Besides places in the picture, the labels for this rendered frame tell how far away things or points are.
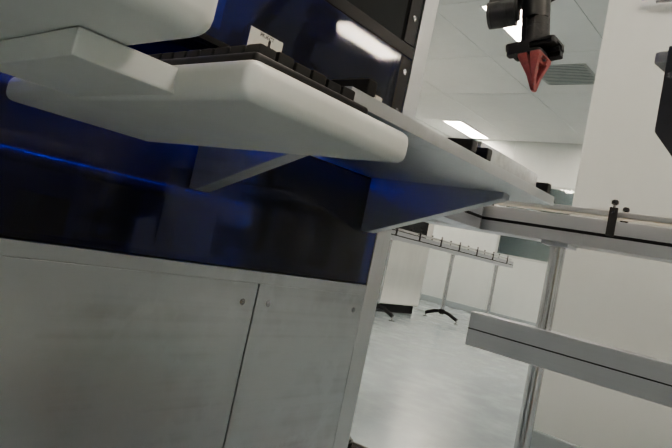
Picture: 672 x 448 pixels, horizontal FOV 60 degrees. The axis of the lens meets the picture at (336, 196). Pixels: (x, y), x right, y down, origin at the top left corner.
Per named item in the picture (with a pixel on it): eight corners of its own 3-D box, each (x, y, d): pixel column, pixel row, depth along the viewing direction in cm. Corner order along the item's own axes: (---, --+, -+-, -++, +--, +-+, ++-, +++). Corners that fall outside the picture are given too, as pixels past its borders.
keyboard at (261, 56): (33, 79, 69) (38, 59, 69) (138, 114, 79) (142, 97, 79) (253, 65, 42) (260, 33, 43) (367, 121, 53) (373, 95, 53)
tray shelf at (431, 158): (138, 100, 101) (141, 89, 102) (373, 184, 154) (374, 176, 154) (349, 101, 70) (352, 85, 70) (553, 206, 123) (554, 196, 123)
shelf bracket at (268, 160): (188, 187, 102) (205, 116, 103) (202, 191, 104) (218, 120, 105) (334, 213, 79) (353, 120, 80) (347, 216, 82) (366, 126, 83)
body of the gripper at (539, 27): (516, 64, 126) (518, 32, 127) (565, 55, 120) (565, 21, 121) (504, 52, 121) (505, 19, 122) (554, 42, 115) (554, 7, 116)
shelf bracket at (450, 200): (360, 230, 139) (371, 177, 140) (367, 232, 141) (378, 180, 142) (491, 255, 117) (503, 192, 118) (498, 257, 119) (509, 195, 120)
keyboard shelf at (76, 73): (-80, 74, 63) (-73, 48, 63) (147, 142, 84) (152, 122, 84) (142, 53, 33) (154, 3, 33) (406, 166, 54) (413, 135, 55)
